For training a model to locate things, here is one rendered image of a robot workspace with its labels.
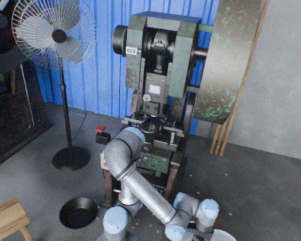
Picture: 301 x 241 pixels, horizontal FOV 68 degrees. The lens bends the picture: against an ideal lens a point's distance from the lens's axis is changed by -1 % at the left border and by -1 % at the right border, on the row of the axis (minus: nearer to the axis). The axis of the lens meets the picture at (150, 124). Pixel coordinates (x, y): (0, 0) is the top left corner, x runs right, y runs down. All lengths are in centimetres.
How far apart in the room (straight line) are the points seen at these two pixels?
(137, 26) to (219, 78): 60
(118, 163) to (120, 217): 37
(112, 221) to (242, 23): 108
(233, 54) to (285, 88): 183
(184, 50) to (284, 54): 156
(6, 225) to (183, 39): 154
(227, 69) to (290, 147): 229
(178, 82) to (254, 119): 171
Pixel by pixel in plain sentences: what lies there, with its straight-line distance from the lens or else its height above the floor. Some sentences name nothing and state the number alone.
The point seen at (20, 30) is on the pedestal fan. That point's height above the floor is 132.
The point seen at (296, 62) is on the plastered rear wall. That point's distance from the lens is 281.
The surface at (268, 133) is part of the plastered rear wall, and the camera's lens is 310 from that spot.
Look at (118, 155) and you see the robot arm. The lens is 91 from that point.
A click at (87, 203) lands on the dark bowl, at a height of 4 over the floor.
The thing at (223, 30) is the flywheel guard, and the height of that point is 152.
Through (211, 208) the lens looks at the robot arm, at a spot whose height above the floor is 88.
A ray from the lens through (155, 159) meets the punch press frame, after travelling 162.
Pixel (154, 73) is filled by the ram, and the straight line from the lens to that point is 150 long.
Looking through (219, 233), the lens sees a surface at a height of 36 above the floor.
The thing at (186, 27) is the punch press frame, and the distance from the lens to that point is 140.
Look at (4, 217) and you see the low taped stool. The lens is 178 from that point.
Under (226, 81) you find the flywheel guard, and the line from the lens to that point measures 111.
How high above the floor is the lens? 166
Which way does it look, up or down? 32 degrees down
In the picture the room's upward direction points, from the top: 6 degrees clockwise
